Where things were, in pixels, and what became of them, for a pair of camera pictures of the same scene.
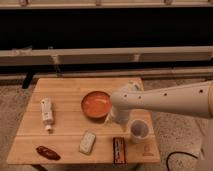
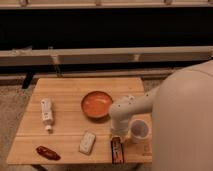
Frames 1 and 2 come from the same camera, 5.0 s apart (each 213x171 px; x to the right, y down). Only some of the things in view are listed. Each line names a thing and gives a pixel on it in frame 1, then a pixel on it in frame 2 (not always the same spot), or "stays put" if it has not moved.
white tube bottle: [47, 113] stays put
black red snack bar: [119, 150] stays put
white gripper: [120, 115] -> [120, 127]
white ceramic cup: [139, 131] stays put
